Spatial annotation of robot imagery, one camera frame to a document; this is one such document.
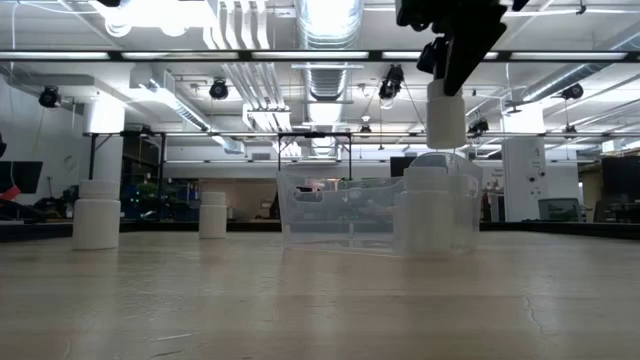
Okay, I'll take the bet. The black background rig frame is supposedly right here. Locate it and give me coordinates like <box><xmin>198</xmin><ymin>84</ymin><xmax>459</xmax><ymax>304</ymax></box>
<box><xmin>277</xmin><ymin>131</ymin><xmax>354</xmax><ymax>181</ymax></box>
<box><xmin>82</xmin><ymin>130</ymin><xmax>169</xmax><ymax>221</ymax></box>

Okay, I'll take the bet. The silver ventilation duct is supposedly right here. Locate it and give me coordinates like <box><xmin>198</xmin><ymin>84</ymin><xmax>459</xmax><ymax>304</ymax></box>
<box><xmin>293</xmin><ymin>0</ymin><xmax>366</xmax><ymax>157</ymax></box>

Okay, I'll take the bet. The white pill bottle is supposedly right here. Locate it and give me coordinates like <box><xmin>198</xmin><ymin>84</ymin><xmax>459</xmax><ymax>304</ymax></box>
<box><xmin>198</xmin><ymin>191</ymin><xmax>228</xmax><ymax>240</ymax></box>
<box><xmin>72</xmin><ymin>179</ymin><xmax>122</xmax><ymax>251</ymax></box>
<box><xmin>393</xmin><ymin>167</ymin><xmax>454</xmax><ymax>256</ymax></box>
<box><xmin>426</xmin><ymin>78</ymin><xmax>467</xmax><ymax>150</ymax></box>

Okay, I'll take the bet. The white building column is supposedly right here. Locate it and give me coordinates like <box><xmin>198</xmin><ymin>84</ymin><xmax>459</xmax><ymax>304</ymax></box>
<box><xmin>501</xmin><ymin>107</ymin><xmax>547</xmax><ymax>223</ymax></box>
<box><xmin>82</xmin><ymin>102</ymin><xmax>126</xmax><ymax>184</ymax></box>

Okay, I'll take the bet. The black monitor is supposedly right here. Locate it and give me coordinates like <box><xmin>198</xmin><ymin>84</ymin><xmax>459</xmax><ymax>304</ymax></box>
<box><xmin>0</xmin><ymin>160</ymin><xmax>44</xmax><ymax>195</ymax></box>

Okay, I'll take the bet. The clear plastic basket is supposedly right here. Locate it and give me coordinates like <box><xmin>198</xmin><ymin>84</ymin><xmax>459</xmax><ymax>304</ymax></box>
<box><xmin>276</xmin><ymin>151</ymin><xmax>484</xmax><ymax>258</ymax></box>

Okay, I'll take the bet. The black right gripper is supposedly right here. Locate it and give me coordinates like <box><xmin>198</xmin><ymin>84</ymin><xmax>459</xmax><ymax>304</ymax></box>
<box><xmin>394</xmin><ymin>0</ymin><xmax>531</xmax><ymax>97</ymax></box>

